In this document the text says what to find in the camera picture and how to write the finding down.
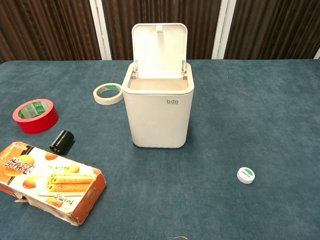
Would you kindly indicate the red tape roll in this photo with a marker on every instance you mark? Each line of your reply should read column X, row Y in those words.
column 37, row 118

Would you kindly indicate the small white lidded bin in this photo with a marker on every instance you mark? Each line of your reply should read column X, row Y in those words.
column 155, row 110

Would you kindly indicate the white round cap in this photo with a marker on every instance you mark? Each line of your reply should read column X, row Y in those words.
column 246, row 175

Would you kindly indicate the cream masking tape roll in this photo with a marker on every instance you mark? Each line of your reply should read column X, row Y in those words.
column 107, row 93

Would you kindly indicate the orange egg roll box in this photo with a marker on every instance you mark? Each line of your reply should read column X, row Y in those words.
column 50, row 180

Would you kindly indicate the blue table cloth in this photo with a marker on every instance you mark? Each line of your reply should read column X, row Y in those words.
column 225, row 125

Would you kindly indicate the small black cylinder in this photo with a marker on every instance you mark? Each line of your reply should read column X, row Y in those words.
column 62, row 143

